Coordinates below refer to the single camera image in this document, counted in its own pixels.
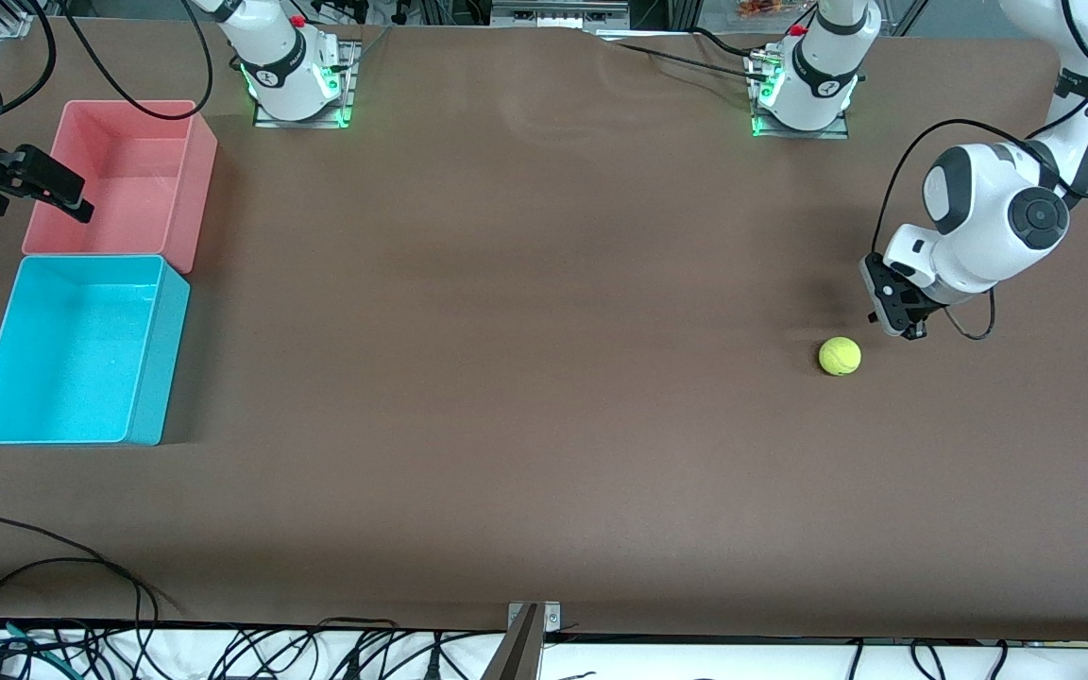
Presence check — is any yellow tennis ball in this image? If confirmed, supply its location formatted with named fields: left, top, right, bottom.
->
left=818, top=336, right=862, bottom=377

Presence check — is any pink plastic bin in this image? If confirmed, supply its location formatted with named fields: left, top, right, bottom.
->
left=22, top=99, right=219, bottom=275

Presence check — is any blue plastic bin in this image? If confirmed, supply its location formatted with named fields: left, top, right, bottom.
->
left=0, top=254, right=192, bottom=447

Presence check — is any aluminium extrusion rail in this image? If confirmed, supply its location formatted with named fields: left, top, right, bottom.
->
left=0, top=0, right=40, bottom=39

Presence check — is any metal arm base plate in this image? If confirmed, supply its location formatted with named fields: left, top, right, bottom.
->
left=251, top=40, right=358, bottom=129
left=745, top=52, right=852, bottom=141

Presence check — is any grey metal frame bar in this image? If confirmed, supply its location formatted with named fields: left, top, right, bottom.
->
left=490, top=0, right=632, bottom=29

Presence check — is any teal cable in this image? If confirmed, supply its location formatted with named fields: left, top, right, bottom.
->
left=0, top=616, right=63, bottom=667

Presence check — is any metal corner bracket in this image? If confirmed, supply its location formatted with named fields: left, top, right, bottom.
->
left=506, top=602, right=562, bottom=632

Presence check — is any grey camera mount beam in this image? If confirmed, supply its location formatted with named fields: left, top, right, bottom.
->
left=483, top=604, right=545, bottom=680

